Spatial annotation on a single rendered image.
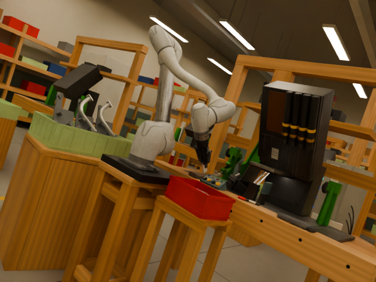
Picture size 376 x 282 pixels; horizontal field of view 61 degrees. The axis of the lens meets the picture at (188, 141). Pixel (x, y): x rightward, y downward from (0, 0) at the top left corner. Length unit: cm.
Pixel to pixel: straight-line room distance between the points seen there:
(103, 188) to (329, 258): 122
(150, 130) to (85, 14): 764
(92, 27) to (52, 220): 755
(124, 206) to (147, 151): 33
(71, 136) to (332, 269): 167
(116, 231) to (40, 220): 66
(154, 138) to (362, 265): 117
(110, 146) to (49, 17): 669
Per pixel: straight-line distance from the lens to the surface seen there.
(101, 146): 232
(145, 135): 180
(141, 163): 181
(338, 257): 166
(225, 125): 273
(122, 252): 248
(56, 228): 232
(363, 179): 234
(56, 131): 216
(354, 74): 242
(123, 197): 172
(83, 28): 923
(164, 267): 198
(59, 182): 220
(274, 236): 175
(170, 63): 190
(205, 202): 154
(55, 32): 886
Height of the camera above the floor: 118
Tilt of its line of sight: 2 degrees down
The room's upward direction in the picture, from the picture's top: 19 degrees clockwise
